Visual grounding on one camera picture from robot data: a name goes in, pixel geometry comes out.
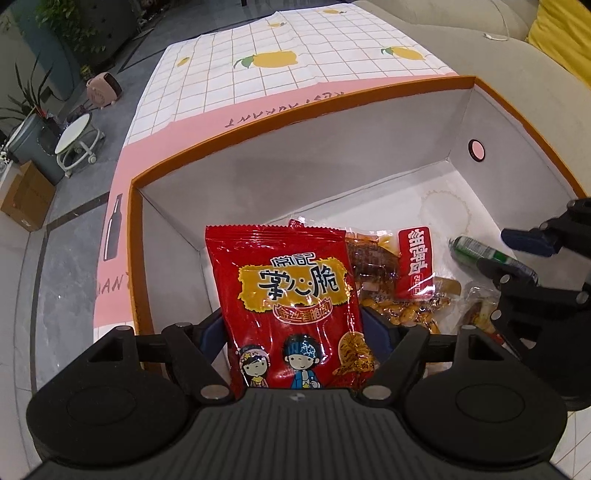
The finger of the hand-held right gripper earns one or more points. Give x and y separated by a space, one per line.
496 268
526 239

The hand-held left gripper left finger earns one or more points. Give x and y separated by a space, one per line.
212 337

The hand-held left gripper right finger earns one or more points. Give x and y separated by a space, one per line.
376 332

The green sausage stick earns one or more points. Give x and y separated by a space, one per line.
471 249

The clear peanut packet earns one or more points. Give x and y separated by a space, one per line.
406 314

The clear cookie packet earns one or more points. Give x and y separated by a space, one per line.
480 309

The red-brown meat snack packet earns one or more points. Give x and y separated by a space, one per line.
369 263

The red snack packet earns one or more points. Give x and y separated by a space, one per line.
286 286

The orange cardboard box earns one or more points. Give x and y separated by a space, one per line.
323 157

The beige sofa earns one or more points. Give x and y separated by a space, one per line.
485 64

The yellow pillow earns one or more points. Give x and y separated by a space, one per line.
568 37

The brown cardboard carton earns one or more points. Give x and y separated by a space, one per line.
25 196

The white round stool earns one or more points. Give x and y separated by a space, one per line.
76 134

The checkered lemon print tablecloth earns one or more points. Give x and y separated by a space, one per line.
258 92

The grey round bin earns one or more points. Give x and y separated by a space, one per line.
32 152

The pink space heater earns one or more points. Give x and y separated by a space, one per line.
104 90

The long-leaf potted plant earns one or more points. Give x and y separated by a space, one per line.
27 97

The green climbing plant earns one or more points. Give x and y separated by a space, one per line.
69 27

